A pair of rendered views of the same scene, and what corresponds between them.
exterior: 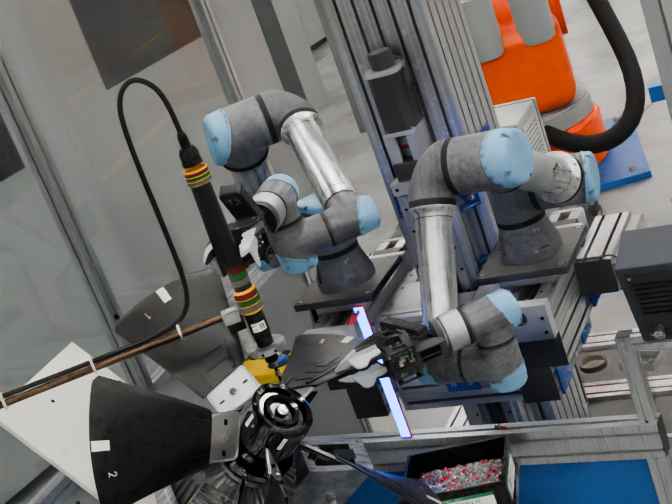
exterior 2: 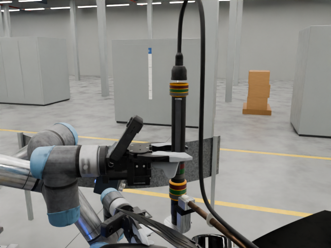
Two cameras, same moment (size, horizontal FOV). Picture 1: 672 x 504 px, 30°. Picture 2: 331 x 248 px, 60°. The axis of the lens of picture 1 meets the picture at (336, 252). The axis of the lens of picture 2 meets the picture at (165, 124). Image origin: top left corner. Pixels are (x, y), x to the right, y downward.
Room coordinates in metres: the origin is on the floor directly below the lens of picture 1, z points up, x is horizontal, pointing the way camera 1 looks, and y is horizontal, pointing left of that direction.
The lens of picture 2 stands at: (2.43, 0.75, 1.73)
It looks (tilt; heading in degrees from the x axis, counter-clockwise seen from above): 14 degrees down; 244
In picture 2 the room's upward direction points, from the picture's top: straight up
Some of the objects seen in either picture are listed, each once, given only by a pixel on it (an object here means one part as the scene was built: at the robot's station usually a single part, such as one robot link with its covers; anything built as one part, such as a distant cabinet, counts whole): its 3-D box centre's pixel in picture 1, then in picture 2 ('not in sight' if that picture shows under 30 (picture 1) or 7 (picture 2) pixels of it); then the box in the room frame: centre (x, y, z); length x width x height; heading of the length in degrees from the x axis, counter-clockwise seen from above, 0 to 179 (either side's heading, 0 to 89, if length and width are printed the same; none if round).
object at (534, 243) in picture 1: (525, 232); not in sight; (2.73, -0.43, 1.09); 0.15 x 0.15 x 0.10
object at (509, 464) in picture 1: (459, 482); not in sight; (2.20, -0.07, 0.84); 0.22 x 0.17 x 0.07; 73
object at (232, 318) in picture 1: (253, 328); (180, 210); (2.12, 0.19, 1.34); 0.09 x 0.07 x 0.10; 93
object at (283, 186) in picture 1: (275, 200); (58, 163); (2.38, 0.08, 1.48); 0.11 x 0.08 x 0.09; 158
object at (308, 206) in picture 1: (323, 222); not in sight; (2.97, 0.00, 1.20); 0.13 x 0.12 x 0.14; 95
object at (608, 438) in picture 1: (456, 447); not in sight; (2.37, -0.10, 0.82); 0.90 x 0.04 x 0.08; 58
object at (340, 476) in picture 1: (321, 473); not in sight; (2.18, 0.18, 0.98); 0.20 x 0.16 x 0.20; 58
